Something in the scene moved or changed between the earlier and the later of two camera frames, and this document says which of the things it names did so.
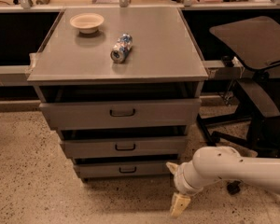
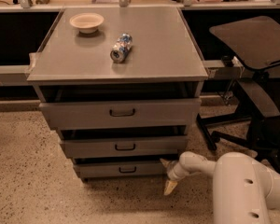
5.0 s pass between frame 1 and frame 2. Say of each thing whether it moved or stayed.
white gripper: moved
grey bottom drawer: stayed
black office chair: stayed
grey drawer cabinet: stayed
